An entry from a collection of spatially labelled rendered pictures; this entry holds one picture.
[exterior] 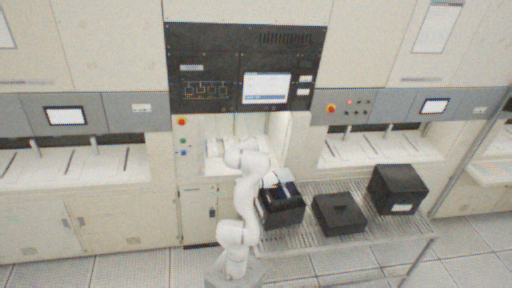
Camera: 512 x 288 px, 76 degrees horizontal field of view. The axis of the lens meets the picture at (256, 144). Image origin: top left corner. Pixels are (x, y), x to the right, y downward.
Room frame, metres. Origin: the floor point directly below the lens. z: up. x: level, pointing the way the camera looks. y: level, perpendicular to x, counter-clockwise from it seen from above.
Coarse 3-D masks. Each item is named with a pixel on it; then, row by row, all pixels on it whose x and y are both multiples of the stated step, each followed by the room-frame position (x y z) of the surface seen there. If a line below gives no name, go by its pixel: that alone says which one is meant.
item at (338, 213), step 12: (336, 192) 1.67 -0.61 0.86; (348, 192) 1.69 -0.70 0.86; (312, 204) 1.60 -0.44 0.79; (324, 204) 1.54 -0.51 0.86; (336, 204) 1.55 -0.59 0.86; (348, 204) 1.57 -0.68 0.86; (324, 216) 1.44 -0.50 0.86; (336, 216) 1.45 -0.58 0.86; (348, 216) 1.46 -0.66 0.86; (360, 216) 1.47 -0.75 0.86; (324, 228) 1.39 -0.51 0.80; (336, 228) 1.37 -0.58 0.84; (348, 228) 1.39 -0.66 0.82; (360, 228) 1.42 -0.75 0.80
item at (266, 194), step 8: (280, 176) 1.50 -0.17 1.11; (288, 176) 1.51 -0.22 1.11; (264, 192) 1.50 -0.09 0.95; (272, 192) 1.60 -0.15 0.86; (288, 192) 1.44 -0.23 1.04; (264, 200) 1.48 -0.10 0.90; (272, 200) 1.39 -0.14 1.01; (280, 200) 1.39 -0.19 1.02; (288, 200) 1.42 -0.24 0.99; (296, 200) 1.45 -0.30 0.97; (272, 208) 1.38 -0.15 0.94; (280, 208) 1.41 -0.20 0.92; (288, 208) 1.43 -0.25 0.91
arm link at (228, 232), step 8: (224, 224) 1.03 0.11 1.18; (232, 224) 1.04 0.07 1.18; (240, 224) 1.04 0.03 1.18; (216, 232) 1.01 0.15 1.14; (224, 232) 1.00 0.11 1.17; (232, 232) 1.00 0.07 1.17; (240, 232) 1.00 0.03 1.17; (224, 240) 0.98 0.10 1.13; (232, 240) 0.98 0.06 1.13; (240, 240) 0.98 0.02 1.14; (224, 248) 0.98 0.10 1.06; (232, 248) 1.00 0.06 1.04; (240, 248) 1.01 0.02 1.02; (248, 248) 1.03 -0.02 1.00; (232, 256) 0.98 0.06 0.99; (240, 256) 0.98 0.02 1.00
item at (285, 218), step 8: (296, 192) 1.58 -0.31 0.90; (256, 200) 1.52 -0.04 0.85; (256, 208) 1.50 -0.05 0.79; (264, 208) 1.39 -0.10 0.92; (296, 208) 1.42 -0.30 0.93; (304, 208) 1.44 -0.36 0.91; (264, 216) 1.38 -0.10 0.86; (272, 216) 1.35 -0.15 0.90; (280, 216) 1.38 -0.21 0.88; (288, 216) 1.40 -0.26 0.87; (296, 216) 1.42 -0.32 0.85; (264, 224) 1.36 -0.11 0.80; (272, 224) 1.36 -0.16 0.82; (280, 224) 1.38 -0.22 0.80; (288, 224) 1.40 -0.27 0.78
